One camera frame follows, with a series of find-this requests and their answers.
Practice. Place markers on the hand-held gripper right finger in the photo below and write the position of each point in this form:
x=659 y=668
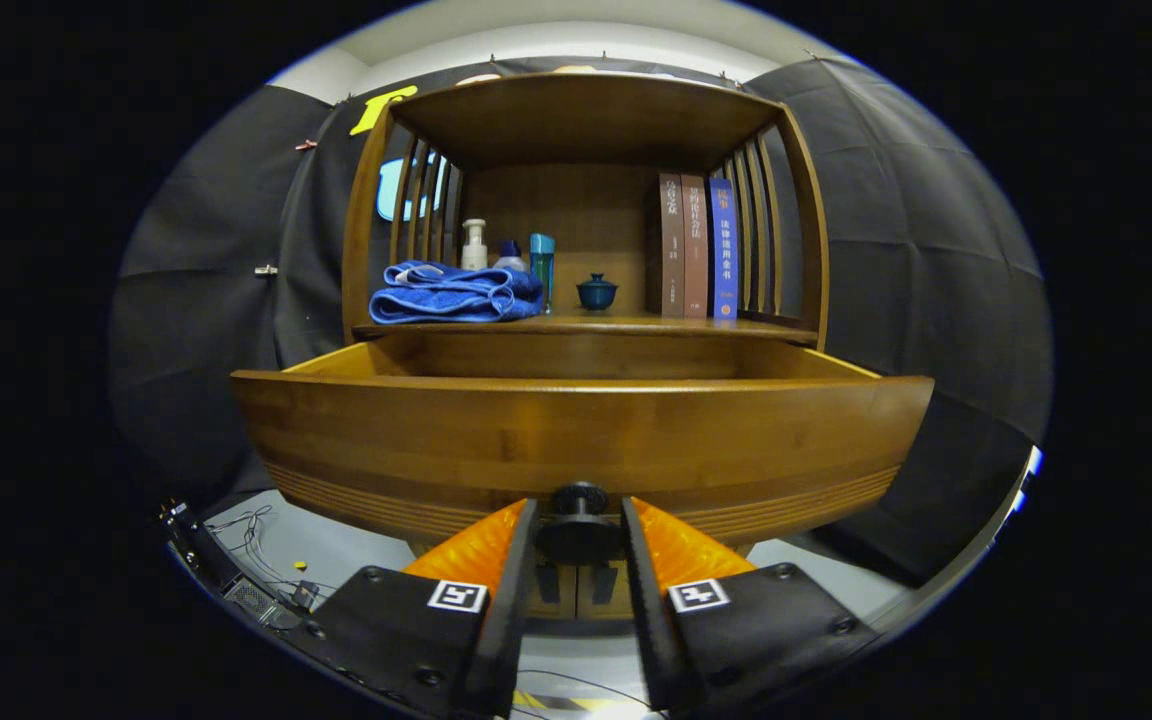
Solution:
x=648 y=620

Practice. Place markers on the wooden cabinet door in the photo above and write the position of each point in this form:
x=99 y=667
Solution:
x=621 y=605
x=564 y=600

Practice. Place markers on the black power strip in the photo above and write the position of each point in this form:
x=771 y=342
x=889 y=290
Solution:
x=236 y=590

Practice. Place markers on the white bottle with blue cap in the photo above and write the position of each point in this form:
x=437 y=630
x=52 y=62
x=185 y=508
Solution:
x=510 y=260

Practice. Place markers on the reddish brown book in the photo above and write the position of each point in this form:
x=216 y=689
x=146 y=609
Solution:
x=695 y=250

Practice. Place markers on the white pump bottle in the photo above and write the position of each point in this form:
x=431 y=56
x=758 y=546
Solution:
x=474 y=250

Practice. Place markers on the clear teal bottle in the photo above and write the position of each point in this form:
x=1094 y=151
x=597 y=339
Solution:
x=542 y=260

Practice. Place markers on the wooden cabinet with shelf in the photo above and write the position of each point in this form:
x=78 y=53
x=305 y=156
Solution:
x=586 y=200

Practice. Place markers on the wooden drawer with black knob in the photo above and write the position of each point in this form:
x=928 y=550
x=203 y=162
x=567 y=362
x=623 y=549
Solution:
x=576 y=440

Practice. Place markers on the blue book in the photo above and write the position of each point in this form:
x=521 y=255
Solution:
x=723 y=250

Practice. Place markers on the folded blue towel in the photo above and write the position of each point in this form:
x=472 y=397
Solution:
x=446 y=295

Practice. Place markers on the dark blue lidded bowl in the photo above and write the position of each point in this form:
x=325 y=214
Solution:
x=597 y=293

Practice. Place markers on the yellow floor tape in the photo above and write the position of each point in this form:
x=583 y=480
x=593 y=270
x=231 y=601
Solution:
x=566 y=702

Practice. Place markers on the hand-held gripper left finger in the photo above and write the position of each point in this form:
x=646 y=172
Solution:
x=511 y=620

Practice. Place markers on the wooden countertop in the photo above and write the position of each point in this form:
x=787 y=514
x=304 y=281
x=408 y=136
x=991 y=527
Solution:
x=626 y=323

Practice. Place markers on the dark brown book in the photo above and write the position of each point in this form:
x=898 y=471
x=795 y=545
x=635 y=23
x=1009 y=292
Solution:
x=672 y=250

